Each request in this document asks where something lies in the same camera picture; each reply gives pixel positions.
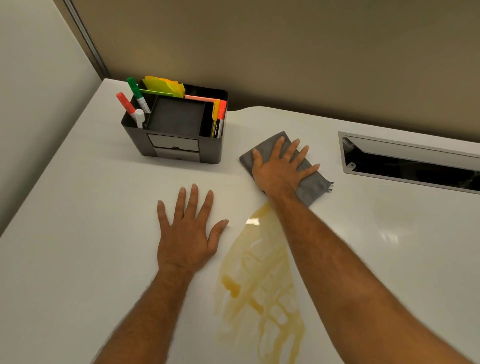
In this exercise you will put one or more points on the person's right hand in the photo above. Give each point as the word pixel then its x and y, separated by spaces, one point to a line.
pixel 276 173

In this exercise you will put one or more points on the person's left hand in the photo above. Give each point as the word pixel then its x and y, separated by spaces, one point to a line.
pixel 184 240

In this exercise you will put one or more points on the person's right middle finger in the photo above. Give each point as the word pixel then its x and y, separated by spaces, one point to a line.
pixel 292 150

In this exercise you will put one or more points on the person's right little finger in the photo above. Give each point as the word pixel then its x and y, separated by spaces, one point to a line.
pixel 309 170

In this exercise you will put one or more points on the person's right thumb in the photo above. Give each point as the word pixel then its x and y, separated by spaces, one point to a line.
pixel 257 159

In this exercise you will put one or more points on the person's left middle finger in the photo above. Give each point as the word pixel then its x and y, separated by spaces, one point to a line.
pixel 191 204

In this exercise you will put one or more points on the person's left thumb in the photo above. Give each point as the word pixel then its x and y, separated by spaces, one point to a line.
pixel 219 234

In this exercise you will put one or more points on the person's left little finger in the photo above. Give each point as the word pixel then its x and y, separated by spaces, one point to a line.
pixel 163 215

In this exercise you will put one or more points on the grey cleaning cloth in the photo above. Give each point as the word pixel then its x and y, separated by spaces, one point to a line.
pixel 300 180

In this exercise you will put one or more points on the person's right forearm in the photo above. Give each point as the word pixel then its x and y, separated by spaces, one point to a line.
pixel 348 288

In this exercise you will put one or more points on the person's left forearm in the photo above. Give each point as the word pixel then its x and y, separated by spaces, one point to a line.
pixel 150 318

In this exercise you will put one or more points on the orange highlighter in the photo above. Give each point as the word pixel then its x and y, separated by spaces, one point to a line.
pixel 221 116

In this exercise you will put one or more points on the yellow highlighter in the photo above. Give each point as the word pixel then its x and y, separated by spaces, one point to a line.
pixel 215 117

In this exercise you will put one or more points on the yellow liquid spill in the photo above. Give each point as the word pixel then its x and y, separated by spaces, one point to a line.
pixel 258 288

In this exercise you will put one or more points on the black desk organizer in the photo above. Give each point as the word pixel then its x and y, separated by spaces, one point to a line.
pixel 176 129

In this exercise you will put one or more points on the pink sticky notes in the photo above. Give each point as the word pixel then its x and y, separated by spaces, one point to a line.
pixel 200 98

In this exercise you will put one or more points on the red marker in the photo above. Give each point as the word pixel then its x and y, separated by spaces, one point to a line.
pixel 129 108

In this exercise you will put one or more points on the green sticky notes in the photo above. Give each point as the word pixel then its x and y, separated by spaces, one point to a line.
pixel 155 92

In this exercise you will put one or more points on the yellow sticky notes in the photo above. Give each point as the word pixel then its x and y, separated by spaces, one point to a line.
pixel 165 85

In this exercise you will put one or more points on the green marker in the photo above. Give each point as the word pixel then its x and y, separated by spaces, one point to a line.
pixel 138 95

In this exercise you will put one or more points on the metal partition post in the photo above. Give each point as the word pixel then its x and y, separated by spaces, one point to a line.
pixel 86 37

